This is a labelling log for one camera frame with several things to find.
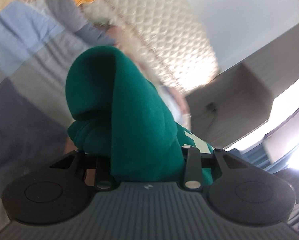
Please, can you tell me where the patchwork checked quilt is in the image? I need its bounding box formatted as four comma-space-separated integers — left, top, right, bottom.
0, 0, 193, 230

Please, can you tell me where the green hooded sweatshirt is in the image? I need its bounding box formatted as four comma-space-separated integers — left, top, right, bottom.
65, 46, 213, 182

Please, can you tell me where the black wall charger with cable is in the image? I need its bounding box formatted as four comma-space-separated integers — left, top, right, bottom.
205, 102, 218, 135

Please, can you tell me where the cream quilted headboard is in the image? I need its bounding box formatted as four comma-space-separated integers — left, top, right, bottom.
84, 0, 220, 93

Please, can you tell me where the grey pillow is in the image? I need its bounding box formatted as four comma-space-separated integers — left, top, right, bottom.
45, 0, 116, 46

